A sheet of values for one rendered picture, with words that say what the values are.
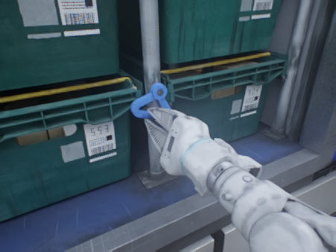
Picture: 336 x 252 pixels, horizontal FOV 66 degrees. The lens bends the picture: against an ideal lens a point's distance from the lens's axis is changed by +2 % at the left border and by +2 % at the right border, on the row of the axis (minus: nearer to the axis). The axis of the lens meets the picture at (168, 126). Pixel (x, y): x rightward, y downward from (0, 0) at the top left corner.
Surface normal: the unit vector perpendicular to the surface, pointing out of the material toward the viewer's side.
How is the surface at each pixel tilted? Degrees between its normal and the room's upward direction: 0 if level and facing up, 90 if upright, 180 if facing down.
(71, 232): 0
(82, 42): 91
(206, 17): 94
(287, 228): 53
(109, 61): 91
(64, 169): 98
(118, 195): 0
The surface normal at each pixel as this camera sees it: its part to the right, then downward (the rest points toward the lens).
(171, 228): 0.48, 0.40
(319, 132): -0.88, 0.24
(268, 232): -0.87, -0.25
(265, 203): 0.22, 0.35
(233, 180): -0.43, -0.68
